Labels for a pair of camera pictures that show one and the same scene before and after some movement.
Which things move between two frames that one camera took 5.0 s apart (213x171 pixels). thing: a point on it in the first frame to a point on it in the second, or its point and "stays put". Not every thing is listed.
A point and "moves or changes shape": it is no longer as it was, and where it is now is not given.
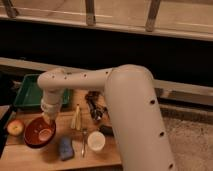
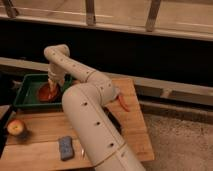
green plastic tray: [30, 94] stays put
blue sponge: [66, 148] stays put
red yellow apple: [15, 127] stays put
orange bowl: [38, 133] moves or changes shape
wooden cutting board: [79, 136] stays put
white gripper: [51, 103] to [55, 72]
